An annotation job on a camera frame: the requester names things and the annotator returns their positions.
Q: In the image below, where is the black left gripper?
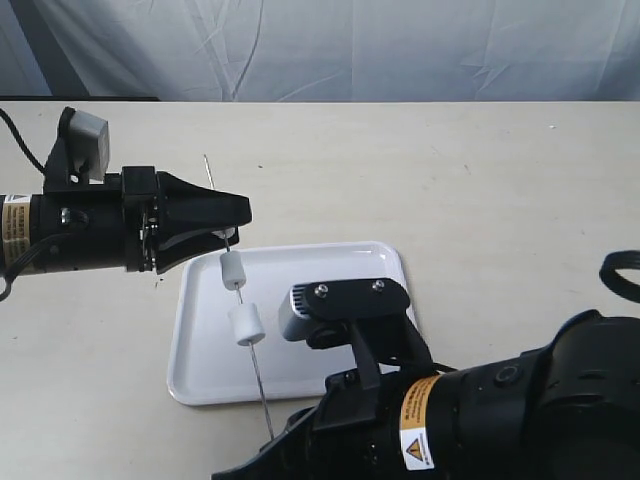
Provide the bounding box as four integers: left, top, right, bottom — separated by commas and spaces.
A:
31, 166, 250, 274

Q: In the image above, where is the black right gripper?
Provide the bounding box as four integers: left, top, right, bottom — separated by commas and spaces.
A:
210, 369, 405, 480

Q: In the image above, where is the white marshmallow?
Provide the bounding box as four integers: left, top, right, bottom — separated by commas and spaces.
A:
219, 250, 247, 291
212, 227, 236, 239
228, 303, 265, 347

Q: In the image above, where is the thin metal skewer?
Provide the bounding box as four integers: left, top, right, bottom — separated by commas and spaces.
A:
202, 154, 274, 441

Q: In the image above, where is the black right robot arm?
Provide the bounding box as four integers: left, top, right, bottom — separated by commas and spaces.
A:
157, 234, 639, 479

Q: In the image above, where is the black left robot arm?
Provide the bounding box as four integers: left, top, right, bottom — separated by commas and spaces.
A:
1, 166, 252, 275

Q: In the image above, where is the white plastic tray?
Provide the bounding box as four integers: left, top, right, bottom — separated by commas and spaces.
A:
167, 241, 408, 406

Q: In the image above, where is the white backdrop cloth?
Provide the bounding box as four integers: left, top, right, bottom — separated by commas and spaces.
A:
1, 1, 639, 102

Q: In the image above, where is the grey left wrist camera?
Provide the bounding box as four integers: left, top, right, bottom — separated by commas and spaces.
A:
67, 110, 110, 182

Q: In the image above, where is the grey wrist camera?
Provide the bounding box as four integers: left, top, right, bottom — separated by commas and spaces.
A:
278, 277, 411, 349
67, 110, 110, 182

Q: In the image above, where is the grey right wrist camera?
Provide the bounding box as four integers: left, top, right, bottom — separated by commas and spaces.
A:
278, 277, 411, 349

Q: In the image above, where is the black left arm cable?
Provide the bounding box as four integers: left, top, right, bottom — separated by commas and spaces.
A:
0, 107, 49, 176

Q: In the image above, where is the black flat ribbon cable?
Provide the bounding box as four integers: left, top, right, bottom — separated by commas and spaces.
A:
598, 250, 640, 304

